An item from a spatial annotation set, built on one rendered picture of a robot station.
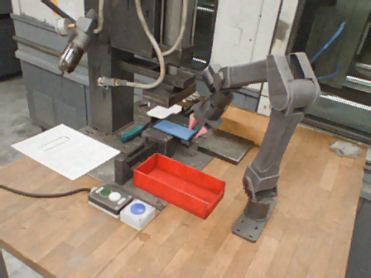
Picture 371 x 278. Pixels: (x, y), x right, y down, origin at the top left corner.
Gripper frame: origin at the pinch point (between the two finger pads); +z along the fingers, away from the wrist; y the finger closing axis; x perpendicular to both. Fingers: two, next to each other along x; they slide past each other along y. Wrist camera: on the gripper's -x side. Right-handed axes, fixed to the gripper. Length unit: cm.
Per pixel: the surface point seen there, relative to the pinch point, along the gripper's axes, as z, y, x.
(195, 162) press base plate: 8.2, -7.2, 1.3
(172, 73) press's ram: -11.7, 17.1, 0.8
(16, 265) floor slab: 127, 27, 22
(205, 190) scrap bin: 3.3, -16.3, 13.1
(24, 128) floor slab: 178, 134, -71
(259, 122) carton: -0.8, -13.5, -35.9
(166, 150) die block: 8.0, 2.1, 7.4
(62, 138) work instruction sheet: 29.2, 33.2, 18.4
